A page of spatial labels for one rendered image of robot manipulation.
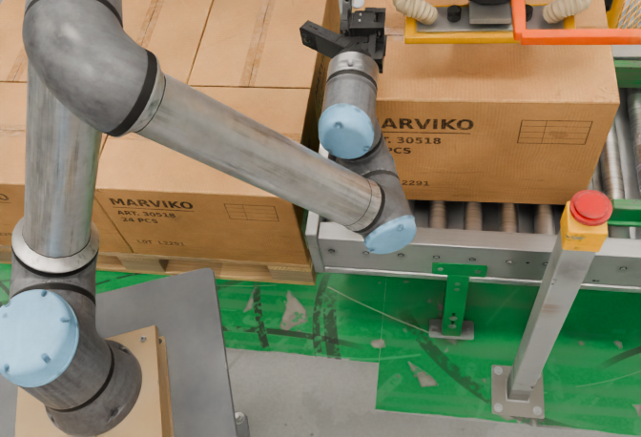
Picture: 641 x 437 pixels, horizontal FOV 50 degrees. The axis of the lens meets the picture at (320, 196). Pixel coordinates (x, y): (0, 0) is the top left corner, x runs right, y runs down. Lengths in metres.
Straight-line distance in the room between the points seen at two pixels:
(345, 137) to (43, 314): 0.58
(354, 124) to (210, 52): 1.25
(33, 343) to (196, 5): 1.53
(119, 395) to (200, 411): 0.17
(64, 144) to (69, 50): 0.26
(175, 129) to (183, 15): 1.60
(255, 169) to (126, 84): 0.22
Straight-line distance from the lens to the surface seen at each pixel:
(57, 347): 1.22
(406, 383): 2.20
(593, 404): 2.25
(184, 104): 0.88
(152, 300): 1.58
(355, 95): 1.14
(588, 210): 1.28
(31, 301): 1.27
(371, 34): 1.27
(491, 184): 1.78
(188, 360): 1.50
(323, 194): 1.02
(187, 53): 2.33
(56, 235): 1.24
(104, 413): 1.39
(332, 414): 2.19
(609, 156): 1.99
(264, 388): 2.24
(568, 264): 1.42
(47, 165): 1.12
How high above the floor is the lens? 2.09
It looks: 56 degrees down
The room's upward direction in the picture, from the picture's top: 12 degrees counter-clockwise
